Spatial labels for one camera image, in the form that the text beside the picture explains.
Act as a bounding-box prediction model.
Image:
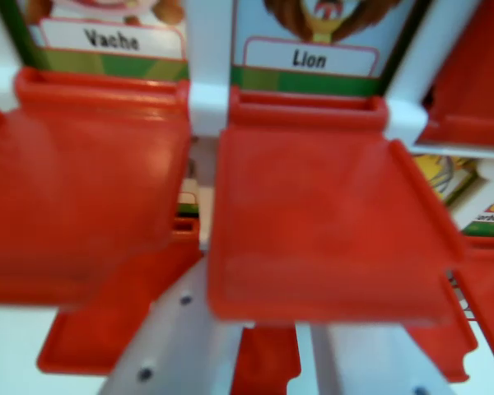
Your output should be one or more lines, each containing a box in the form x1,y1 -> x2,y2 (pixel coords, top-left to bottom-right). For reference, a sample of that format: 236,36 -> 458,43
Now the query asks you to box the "red flap below Lion card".
205,86 -> 466,326

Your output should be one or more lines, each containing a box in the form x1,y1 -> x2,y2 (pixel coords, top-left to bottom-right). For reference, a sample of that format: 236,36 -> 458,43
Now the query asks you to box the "red flap below Vache card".
0,67 -> 193,308

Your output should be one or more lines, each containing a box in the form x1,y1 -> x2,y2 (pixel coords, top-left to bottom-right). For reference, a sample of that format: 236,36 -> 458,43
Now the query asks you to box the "Corbeau picture card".
460,187 -> 494,239

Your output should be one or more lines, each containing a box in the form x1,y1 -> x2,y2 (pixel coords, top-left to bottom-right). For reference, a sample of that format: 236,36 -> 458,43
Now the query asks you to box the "yellow bird picture card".
411,153 -> 481,207

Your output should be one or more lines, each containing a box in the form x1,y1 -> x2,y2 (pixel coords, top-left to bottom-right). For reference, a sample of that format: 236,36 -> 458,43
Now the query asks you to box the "red and white game board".
0,0 -> 494,395

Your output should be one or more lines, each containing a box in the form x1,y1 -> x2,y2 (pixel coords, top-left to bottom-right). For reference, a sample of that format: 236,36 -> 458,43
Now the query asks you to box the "Vache picture card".
14,0 -> 189,82

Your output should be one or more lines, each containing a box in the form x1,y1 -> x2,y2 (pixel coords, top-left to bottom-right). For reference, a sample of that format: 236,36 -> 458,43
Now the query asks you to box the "Lion picture card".
229,0 -> 417,96

